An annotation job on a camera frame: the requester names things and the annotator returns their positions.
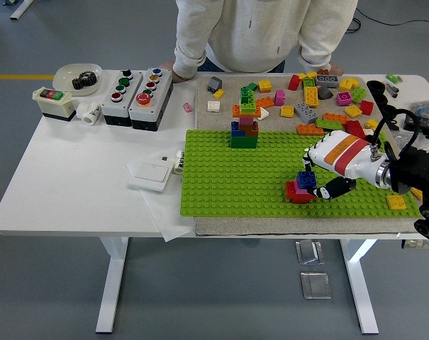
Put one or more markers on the desk control panel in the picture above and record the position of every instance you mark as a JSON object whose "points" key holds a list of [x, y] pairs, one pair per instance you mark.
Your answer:
{"points": [[411, 245]]}

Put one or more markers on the person's right hand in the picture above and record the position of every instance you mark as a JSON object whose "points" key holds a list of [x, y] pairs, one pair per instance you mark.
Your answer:
{"points": [[167, 66]]}

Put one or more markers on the brown brick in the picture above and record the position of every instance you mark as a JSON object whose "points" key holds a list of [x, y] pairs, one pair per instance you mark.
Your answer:
{"points": [[323, 72]]}

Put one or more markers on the red two-by-four brick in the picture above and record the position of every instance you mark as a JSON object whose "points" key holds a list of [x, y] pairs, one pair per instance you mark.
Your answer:
{"points": [[291, 195], [354, 127]]}

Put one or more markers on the black metal gears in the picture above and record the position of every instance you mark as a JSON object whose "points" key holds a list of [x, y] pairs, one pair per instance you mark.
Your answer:
{"points": [[83, 81]]}

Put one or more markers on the person's left forearm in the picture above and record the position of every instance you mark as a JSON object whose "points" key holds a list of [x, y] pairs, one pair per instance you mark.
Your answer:
{"points": [[318, 49]]}

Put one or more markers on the grey brick with rings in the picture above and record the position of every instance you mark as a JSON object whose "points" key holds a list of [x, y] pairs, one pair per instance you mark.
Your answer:
{"points": [[327, 80]]}

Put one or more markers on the green studded baseplate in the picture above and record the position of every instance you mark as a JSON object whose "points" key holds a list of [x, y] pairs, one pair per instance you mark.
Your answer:
{"points": [[235, 184]]}

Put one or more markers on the white flat brick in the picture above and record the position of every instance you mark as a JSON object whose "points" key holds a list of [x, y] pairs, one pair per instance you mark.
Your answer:
{"points": [[213, 106]]}

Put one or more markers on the person's right forearm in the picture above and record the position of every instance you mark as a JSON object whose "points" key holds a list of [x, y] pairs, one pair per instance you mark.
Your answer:
{"points": [[189, 53]]}

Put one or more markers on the small white printed fitting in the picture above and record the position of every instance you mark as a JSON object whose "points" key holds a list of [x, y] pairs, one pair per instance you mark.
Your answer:
{"points": [[178, 164]]}

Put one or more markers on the person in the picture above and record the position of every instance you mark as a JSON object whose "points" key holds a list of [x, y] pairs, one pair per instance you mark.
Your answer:
{"points": [[256, 32]]}

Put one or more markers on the translucent white sheet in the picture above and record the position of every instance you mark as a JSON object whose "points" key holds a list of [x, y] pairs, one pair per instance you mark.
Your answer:
{"points": [[164, 221]]}

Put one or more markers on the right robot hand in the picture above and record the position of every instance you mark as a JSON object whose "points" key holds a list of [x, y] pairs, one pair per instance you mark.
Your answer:
{"points": [[349, 156]]}

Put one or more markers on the small yellow brick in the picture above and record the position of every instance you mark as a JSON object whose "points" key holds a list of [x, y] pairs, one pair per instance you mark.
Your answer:
{"points": [[218, 94], [302, 76]]}

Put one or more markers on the white wall switch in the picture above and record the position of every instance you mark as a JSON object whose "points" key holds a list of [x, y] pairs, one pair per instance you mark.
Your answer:
{"points": [[150, 175]]}

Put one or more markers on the dark grey slope brick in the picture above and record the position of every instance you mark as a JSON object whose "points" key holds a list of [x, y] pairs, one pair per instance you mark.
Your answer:
{"points": [[214, 85]]}

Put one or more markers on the metal floor socket cover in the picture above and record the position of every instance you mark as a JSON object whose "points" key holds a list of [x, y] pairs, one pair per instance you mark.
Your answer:
{"points": [[309, 252], [316, 285]]}

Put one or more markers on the grey-brown mat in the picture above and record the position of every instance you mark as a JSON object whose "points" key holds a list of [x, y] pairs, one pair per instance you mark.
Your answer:
{"points": [[235, 226]]}

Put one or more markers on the three-button control box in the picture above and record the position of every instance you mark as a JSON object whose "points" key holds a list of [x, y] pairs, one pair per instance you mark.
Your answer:
{"points": [[109, 110]]}

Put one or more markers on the white furniture foot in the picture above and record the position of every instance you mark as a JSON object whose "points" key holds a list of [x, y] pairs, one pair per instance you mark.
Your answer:
{"points": [[21, 8]]}

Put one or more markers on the small pink brick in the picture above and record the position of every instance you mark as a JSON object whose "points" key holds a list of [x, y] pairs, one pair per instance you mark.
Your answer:
{"points": [[188, 107]]}

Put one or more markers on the black electronic module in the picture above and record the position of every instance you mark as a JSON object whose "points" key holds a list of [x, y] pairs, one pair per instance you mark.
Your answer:
{"points": [[428, 124]]}

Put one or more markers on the white pipe tee fitting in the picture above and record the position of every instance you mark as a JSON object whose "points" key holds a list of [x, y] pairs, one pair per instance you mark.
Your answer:
{"points": [[90, 114]]}

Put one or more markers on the long yellow brick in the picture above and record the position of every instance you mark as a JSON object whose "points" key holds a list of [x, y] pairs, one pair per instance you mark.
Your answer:
{"points": [[311, 96]]}

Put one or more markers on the white table leg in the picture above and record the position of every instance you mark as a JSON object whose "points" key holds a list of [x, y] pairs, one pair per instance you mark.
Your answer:
{"points": [[359, 283], [115, 276]]}

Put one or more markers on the grey two-by-four brick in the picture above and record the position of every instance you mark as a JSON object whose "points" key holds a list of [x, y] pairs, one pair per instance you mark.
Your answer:
{"points": [[306, 112]]}

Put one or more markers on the metal hand tool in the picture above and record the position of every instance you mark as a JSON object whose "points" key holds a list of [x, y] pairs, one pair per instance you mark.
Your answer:
{"points": [[391, 90]]}

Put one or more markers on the small green block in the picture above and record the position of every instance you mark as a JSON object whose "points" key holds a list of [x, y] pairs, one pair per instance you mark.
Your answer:
{"points": [[391, 77]]}

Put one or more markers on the person's left hand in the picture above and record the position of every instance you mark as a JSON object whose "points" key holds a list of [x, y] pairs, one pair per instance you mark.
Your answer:
{"points": [[336, 69]]}

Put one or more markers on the small white slope brick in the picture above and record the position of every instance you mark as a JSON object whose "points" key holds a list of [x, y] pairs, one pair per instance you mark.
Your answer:
{"points": [[264, 113]]}

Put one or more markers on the beige red-green switch box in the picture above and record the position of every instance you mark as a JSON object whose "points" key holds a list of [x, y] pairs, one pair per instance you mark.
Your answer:
{"points": [[54, 108]]}

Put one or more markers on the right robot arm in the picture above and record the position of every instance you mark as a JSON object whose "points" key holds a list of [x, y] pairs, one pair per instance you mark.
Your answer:
{"points": [[416, 166]]}

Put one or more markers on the long green brick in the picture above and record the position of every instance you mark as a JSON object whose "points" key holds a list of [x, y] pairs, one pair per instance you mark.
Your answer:
{"points": [[327, 124]]}

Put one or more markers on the white table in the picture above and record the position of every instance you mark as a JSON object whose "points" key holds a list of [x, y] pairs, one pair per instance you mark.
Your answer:
{"points": [[76, 159]]}

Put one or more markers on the blue two-by-two brick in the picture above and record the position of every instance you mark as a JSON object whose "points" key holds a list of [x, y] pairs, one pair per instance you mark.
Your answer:
{"points": [[306, 178]]}

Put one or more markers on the multicoloured brick tower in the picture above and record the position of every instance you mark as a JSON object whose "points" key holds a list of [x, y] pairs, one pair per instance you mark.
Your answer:
{"points": [[243, 142]]}

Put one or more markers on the white bowl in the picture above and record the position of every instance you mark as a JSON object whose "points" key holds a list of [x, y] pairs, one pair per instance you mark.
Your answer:
{"points": [[62, 76]]}

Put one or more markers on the magenta two-by-two brick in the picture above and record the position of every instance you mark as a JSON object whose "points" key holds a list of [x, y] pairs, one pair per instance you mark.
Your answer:
{"points": [[300, 190]]}

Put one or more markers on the orange brick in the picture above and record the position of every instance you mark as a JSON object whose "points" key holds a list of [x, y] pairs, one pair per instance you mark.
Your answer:
{"points": [[334, 117], [310, 130], [265, 102]]}

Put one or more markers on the control box with emergency stop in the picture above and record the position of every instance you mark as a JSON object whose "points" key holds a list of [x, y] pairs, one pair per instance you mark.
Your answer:
{"points": [[154, 110]]}

